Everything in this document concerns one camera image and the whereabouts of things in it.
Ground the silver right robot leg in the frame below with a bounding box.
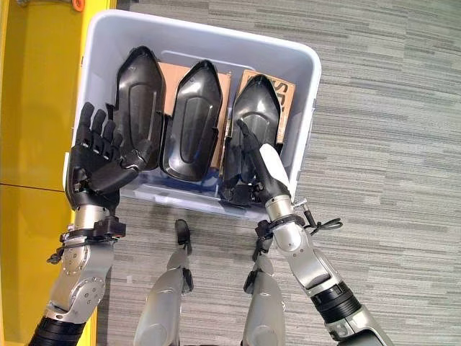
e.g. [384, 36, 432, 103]
[243, 230, 289, 346]

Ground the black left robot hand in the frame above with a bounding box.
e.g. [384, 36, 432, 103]
[64, 102, 153, 210]

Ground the black sole-shaped part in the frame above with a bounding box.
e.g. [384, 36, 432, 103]
[158, 59, 222, 180]
[222, 75, 284, 188]
[105, 45, 166, 171]

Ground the white plastic box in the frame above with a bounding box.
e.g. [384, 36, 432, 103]
[63, 9, 322, 221]

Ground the yellow metal shelf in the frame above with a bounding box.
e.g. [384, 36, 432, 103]
[0, 0, 118, 346]

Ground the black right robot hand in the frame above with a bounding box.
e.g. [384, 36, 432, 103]
[220, 120, 292, 208]

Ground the printed brown cardboard box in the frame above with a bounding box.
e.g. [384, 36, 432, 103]
[225, 69, 297, 145]

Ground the plain brown cardboard box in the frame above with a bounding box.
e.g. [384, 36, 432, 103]
[156, 61, 232, 169]

